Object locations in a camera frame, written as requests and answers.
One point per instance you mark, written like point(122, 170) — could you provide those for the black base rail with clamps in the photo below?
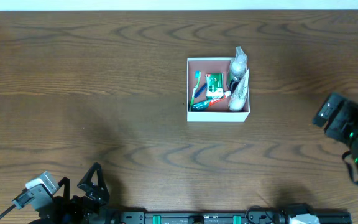
point(253, 215)

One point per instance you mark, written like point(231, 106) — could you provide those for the green soap bar package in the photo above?
point(214, 83)

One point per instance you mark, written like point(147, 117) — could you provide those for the clear foam pump bottle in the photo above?
point(237, 69)

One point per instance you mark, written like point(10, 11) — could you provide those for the red Colgate toothpaste tube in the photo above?
point(203, 105)

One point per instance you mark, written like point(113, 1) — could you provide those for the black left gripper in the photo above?
point(81, 199)

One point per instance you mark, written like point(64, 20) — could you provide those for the white box with pink interior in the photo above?
point(218, 112)

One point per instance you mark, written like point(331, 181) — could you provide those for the green white toothbrush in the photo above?
point(198, 78)

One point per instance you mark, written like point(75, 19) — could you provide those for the white lotion tube with leaves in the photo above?
point(239, 95)

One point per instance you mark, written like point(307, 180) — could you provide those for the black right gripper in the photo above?
point(339, 121)

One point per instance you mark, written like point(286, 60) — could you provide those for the blue disposable razor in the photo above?
point(199, 91)

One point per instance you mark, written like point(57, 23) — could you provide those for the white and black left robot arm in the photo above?
point(105, 216)

